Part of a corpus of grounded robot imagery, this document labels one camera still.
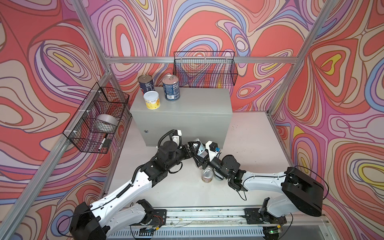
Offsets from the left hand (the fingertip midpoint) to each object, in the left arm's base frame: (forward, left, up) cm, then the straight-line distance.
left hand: (198, 144), depth 72 cm
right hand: (-1, +1, -5) cm, 6 cm away
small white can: (-2, -2, 0) cm, 3 cm away
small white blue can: (-14, -9, -8) cm, 19 cm away
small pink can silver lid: (-6, -6, -24) cm, 25 cm away
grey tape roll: (+8, +45, +7) cm, 46 cm away
